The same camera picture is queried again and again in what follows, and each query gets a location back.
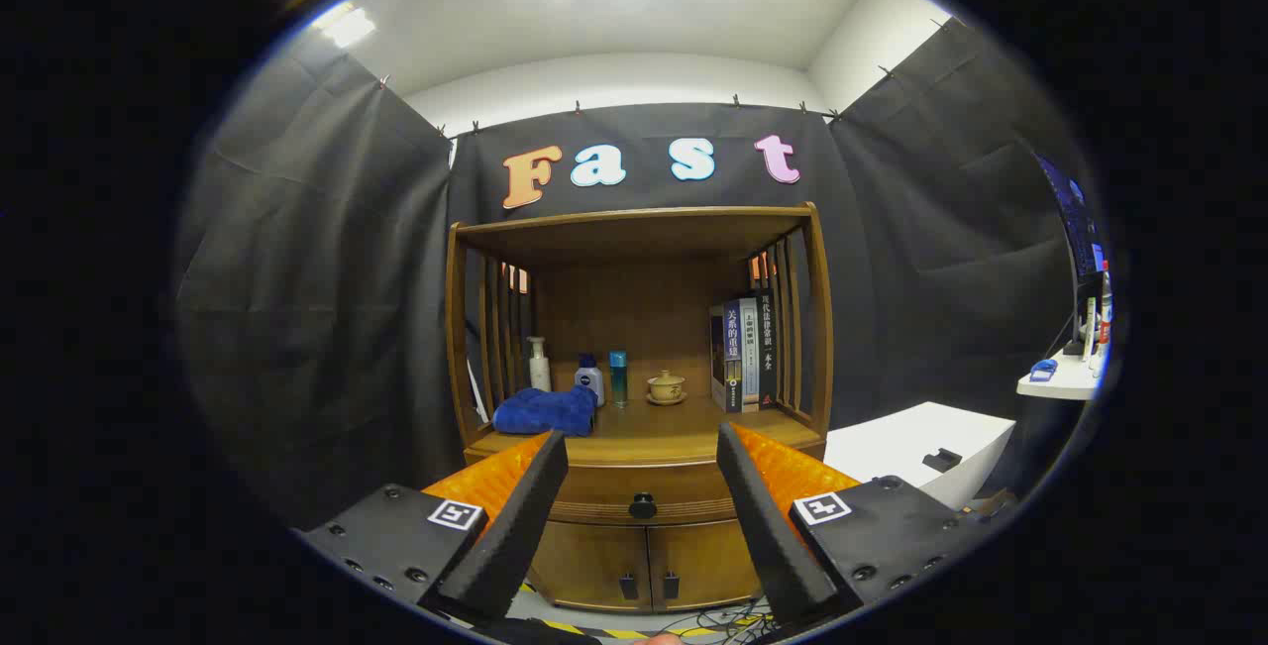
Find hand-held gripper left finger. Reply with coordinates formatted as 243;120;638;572
293;430;571;626

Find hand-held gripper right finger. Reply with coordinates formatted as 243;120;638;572
715;422;997;631

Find brown wooden drawer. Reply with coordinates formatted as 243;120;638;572
543;462;744;527

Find wooden cabinet door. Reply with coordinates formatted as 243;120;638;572
646;519;762;611
530;521;652;611

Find wooden countertop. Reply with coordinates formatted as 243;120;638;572
466;392;828;463

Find white box cabinet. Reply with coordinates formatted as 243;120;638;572
824;401;1017;512

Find brown wooden cabinet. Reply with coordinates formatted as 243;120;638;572
444;202;835;616

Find blue folded towel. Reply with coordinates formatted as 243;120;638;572
492;385;598;437

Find yellow black floor tape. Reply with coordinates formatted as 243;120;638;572
520;581;769;641

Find white bottle with blue cap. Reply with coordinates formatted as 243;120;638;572
575;355;606;408

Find book with blue spine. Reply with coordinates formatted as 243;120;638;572
709;300;744;414

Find book with white spine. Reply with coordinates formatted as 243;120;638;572
738;296;762;410

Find black backdrop cloth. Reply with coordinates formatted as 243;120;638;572
176;16;1101;527

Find white side desk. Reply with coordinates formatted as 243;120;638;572
1016;348;1103;401

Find computer monitor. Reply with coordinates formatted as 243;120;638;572
1035;155;1109;349

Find small ceiling light panel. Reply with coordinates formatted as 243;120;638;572
312;3;377;50

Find black floor cables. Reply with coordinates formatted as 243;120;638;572
654;600;774;641

